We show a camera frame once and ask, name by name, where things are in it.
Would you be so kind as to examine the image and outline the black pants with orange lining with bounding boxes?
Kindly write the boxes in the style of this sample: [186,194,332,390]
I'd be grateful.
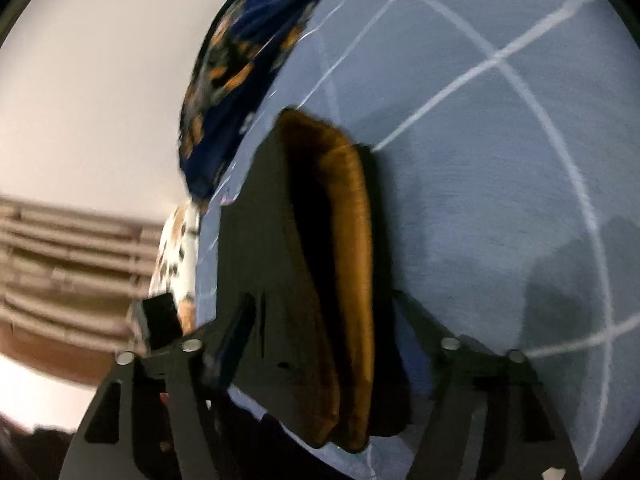
[215,107,416,453]

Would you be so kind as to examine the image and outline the brown wooden bed frame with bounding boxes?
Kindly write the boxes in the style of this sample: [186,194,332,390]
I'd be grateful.
[0,325,131,391]

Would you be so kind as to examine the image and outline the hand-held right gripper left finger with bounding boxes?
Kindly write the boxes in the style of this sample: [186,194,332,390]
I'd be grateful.
[60,292,261,480]

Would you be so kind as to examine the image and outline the white floral pillow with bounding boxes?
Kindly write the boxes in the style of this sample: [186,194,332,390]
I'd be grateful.
[147,200,203,336]

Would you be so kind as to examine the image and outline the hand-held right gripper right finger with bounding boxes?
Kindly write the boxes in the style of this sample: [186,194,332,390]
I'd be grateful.
[392,290,583,480]

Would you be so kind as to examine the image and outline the blue checked bed sheet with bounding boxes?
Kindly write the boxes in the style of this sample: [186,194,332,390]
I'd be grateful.
[192,0,626,480]

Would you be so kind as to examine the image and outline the navy dog-print blanket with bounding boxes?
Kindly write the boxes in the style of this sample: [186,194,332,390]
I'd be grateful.
[177,0,351,211]

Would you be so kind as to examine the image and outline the beige striped curtain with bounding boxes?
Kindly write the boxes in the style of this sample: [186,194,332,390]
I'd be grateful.
[0,195,166,351]

